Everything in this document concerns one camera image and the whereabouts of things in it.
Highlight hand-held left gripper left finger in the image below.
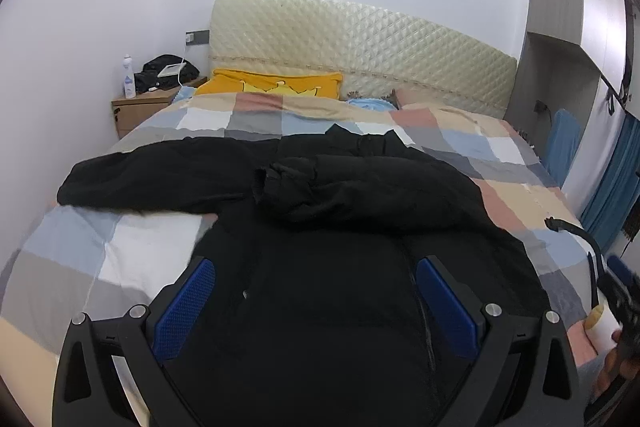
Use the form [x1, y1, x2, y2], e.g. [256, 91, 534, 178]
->
[52, 256, 217, 427]

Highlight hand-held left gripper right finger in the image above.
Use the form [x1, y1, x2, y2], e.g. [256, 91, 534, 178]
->
[416, 255, 585, 427]

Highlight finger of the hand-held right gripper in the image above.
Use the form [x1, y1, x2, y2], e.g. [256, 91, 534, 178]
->
[544, 216, 607, 308]

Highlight black jacket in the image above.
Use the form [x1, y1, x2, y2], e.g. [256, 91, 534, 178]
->
[56, 124, 551, 427]

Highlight person's right hand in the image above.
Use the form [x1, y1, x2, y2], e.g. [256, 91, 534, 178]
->
[589, 330, 632, 404]

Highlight blue curtain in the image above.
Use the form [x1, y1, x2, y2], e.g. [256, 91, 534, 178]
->
[579, 113, 640, 251]

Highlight blue hanging cloth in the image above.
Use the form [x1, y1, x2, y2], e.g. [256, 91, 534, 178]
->
[541, 108, 581, 188]

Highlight checkered bed blanket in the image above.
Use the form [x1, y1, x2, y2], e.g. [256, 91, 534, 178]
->
[0, 88, 608, 427]

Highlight black curtain rod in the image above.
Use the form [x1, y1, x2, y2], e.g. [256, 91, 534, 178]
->
[591, 0, 640, 118]

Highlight wooden nightstand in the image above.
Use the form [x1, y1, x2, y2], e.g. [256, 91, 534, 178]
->
[111, 76, 209, 140]

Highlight grey wardrobe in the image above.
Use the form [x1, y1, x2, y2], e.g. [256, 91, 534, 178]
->
[502, 0, 635, 212]

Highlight light blue pillow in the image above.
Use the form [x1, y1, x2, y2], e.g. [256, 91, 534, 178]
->
[346, 97, 400, 112]

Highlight black bag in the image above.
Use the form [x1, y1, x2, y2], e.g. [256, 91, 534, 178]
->
[133, 55, 201, 94]

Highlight white plastic bottle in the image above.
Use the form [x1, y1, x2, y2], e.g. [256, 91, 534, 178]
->
[121, 54, 137, 100]

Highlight yellow pillow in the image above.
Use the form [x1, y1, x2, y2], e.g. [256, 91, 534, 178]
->
[194, 68, 344, 100]

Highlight cream quilted headboard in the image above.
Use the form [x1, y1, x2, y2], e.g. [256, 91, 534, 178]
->
[208, 0, 518, 120]

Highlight white charging cable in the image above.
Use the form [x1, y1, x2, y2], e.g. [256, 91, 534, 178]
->
[176, 38, 193, 88]

